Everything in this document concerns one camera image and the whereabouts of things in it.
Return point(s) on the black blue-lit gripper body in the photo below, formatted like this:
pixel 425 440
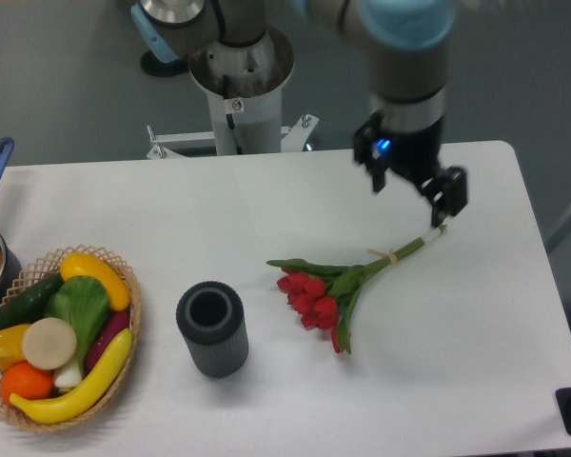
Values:
pixel 412 156

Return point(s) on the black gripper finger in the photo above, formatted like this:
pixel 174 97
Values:
pixel 446 193
pixel 371 148

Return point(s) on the red tulip bouquet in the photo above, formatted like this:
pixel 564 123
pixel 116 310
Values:
pixel 325 296

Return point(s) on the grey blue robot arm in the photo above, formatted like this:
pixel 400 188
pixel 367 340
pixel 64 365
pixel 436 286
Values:
pixel 403 42

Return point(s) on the dark grey ribbed vase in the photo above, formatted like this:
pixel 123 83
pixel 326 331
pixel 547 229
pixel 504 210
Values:
pixel 211 319

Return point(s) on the purple sweet potato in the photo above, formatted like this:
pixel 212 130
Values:
pixel 115 323

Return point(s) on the yellow squash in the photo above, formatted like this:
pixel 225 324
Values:
pixel 85 264

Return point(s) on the green bok choy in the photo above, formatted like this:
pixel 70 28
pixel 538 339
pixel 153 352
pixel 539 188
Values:
pixel 83 303

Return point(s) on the woven wicker basket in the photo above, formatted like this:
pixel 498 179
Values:
pixel 46 267

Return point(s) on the yellow banana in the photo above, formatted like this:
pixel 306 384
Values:
pixel 83 397

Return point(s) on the beige round disc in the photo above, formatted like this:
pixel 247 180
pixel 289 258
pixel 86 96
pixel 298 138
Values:
pixel 49 343

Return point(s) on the green cucumber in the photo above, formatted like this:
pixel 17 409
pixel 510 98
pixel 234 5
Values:
pixel 30 304

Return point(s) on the yellow bell pepper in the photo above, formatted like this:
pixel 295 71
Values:
pixel 11 346

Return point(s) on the orange fruit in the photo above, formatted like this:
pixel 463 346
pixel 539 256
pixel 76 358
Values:
pixel 26 381

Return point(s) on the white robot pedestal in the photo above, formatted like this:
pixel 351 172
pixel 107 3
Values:
pixel 244 89

